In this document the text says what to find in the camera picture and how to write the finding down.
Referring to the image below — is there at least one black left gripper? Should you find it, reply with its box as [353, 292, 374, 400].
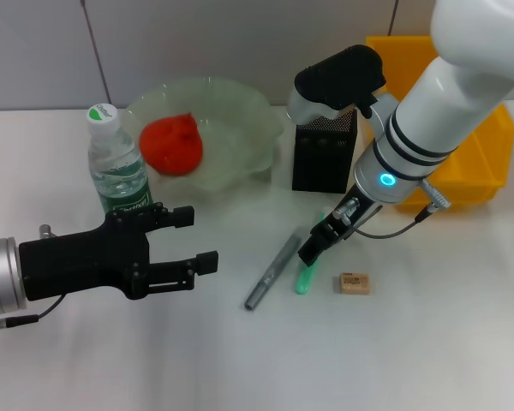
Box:
[18, 204, 220, 301]

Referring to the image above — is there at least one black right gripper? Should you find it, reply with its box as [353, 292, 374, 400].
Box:
[297, 188, 383, 266]

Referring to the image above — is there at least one green pen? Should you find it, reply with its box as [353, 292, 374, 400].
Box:
[294, 205, 332, 296]

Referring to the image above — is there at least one orange fruit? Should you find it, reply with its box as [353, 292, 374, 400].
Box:
[137, 111, 205, 176]

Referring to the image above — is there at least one clear water bottle green label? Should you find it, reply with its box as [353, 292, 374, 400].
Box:
[87, 103, 154, 216]

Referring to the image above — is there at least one grey marker pen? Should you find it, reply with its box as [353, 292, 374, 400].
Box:
[243, 226, 304, 312]

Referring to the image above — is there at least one tan eraser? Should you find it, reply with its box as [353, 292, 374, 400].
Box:
[337, 271, 375, 296]

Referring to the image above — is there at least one black mesh pen holder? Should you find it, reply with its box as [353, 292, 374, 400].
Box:
[290, 106, 360, 194]

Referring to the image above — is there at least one green glass fruit plate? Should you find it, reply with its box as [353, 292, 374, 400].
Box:
[123, 76, 285, 203]

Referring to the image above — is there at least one yellow plastic bin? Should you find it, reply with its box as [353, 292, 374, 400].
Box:
[365, 34, 514, 214]

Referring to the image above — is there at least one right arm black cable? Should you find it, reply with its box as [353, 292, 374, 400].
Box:
[354, 179, 454, 240]

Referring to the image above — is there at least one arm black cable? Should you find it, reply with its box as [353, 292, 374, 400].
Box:
[0, 294, 66, 330]
[354, 179, 454, 240]

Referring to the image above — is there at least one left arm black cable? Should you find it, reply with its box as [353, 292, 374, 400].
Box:
[0, 294, 66, 330]

